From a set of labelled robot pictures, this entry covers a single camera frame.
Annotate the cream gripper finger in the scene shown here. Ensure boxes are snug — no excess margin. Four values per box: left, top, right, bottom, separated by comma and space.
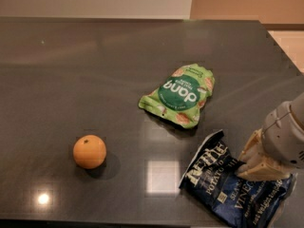
238, 129, 264, 165
236, 154, 291, 181

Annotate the blue kettle chip bag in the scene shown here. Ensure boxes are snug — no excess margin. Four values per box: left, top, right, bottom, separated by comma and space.
180, 130, 295, 228

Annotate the green dang snack bag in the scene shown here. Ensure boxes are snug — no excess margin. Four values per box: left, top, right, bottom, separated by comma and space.
139, 64, 215, 129

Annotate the orange fruit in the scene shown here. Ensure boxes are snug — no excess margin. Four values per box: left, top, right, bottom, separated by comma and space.
73, 135, 106, 169

